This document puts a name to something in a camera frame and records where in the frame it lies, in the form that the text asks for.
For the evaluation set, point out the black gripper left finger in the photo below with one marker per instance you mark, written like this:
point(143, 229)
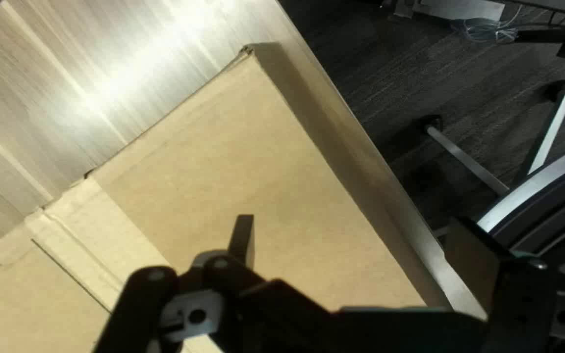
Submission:
point(243, 239)

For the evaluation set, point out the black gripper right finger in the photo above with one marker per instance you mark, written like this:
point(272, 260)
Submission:
point(525, 301)

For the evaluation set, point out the brown cardboard box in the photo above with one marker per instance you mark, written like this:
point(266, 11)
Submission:
point(245, 164)

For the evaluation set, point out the grey black-backed office chair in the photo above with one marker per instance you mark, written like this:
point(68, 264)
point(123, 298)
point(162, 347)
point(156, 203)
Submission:
point(531, 190)

